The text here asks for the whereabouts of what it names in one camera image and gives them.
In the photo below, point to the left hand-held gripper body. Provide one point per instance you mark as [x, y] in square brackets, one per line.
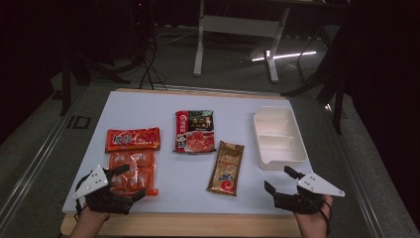
[99, 198]

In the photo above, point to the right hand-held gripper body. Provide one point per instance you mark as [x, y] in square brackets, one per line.
[305, 198]

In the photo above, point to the clear pack of orange sachets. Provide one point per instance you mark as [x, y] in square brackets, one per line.
[138, 162]

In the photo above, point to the white divided plastic container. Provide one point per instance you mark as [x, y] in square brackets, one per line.
[279, 137]

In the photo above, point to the gold seasoning packet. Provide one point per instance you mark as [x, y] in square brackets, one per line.
[226, 168]

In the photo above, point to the red and black soup packet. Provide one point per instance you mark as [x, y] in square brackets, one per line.
[194, 132]

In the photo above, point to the person's left hand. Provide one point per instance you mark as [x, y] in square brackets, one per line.
[89, 218]

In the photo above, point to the person's right hand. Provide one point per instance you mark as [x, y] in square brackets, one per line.
[312, 223]

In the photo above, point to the orange-red seasoning packet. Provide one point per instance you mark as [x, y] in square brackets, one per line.
[133, 139]

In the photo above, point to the white table cover sheet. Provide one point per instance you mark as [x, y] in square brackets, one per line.
[165, 109]

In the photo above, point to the black metal stand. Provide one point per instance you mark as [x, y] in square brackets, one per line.
[330, 79]
[69, 79]

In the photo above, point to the aluminium floor rail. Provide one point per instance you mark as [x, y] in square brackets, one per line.
[36, 158]
[356, 178]

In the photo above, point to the white desk frame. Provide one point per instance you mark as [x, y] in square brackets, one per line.
[237, 26]

